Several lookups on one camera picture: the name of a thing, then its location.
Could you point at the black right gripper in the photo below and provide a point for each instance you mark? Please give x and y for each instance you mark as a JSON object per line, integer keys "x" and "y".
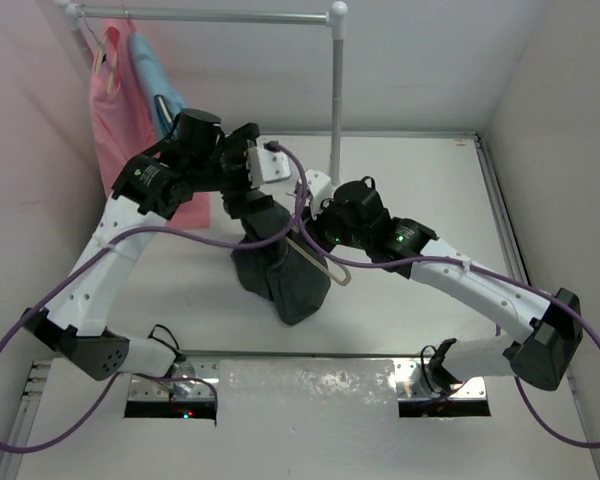
{"x": 327, "y": 206}

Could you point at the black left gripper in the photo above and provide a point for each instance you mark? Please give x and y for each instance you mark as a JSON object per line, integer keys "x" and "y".
{"x": 236, "y": 148}

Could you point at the beige wooden hanger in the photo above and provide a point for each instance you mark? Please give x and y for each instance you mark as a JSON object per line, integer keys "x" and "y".
{"x": 342, "y": 281}

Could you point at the dark grey t shirt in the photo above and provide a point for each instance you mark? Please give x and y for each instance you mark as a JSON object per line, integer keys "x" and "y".
{"x": 276, "y": 272}

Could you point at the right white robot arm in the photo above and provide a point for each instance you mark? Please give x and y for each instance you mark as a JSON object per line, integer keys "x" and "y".
{"x": 539, "y": 336}

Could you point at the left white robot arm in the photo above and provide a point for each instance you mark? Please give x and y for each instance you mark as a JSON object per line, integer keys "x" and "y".
{"x": 196, "y": 156}

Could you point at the blue shirt wooden hanger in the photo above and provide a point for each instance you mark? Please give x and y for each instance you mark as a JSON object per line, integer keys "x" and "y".
{"x": 163, "y": 108}

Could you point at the light blue t shirt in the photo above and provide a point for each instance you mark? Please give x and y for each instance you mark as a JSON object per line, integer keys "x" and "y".
{"x": 153, "y": 80}

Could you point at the pink t shirt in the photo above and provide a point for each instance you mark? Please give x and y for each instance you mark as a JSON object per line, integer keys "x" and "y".
{"x": 121, "y": 122}

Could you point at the pink shirt wooden hanger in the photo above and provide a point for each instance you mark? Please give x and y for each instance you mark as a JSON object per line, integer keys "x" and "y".
{"x": 106, "y": 61}

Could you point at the white clothes rack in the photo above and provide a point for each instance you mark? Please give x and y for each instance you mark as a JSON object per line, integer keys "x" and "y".
{"x": 276, "y": 65}

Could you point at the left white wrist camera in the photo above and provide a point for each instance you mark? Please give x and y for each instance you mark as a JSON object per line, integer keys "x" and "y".
{"x": 266, "y": 166}

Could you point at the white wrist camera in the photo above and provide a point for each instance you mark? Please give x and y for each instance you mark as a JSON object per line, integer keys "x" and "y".
{"x": 319, "y": 191}
{"x": 266, "y": 166}

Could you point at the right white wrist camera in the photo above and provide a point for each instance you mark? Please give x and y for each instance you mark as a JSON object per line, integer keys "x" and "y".
{"x": 319, "y": 191}

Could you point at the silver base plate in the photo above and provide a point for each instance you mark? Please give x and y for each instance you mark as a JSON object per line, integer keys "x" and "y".
{"x": 200, "y": 377}

